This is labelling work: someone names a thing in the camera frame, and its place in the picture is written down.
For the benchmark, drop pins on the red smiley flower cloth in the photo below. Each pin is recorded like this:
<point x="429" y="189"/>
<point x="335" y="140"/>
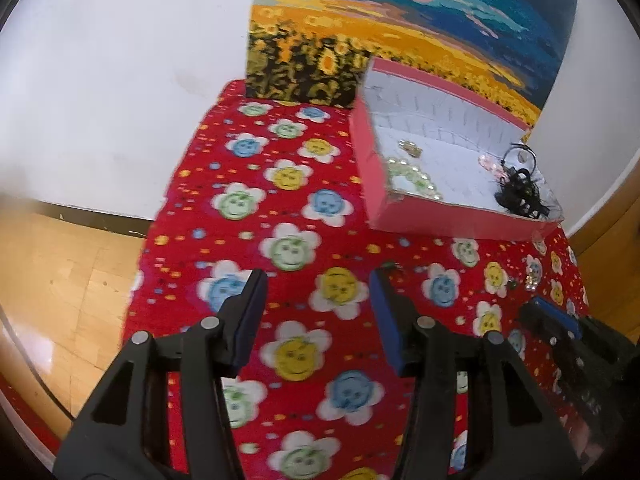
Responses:
<point x="320" y="240"/>

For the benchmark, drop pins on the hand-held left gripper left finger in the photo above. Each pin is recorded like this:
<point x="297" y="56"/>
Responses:
<point x="245" y="320"/>

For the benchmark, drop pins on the wooden door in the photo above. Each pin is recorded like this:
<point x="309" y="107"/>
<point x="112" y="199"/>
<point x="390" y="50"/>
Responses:
<point x="610" y="250"/>

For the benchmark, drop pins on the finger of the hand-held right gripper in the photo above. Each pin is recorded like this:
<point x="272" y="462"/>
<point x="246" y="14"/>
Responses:
<point x="555" y="314"/>

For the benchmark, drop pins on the black feather hair accessory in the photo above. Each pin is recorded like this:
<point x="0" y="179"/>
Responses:
<point x="520" y="197"/>

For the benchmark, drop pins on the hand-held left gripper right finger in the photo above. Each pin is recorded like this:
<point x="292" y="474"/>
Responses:
<point x="387" y="320"/>

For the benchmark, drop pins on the pink cardboard box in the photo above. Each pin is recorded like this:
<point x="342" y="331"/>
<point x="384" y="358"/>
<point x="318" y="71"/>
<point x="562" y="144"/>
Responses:
<point x="425" y="217"/>

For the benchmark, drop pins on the sunflower field painting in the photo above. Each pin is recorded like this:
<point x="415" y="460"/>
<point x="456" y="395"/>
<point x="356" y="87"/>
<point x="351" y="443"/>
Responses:
<point x="400" y="10"/>

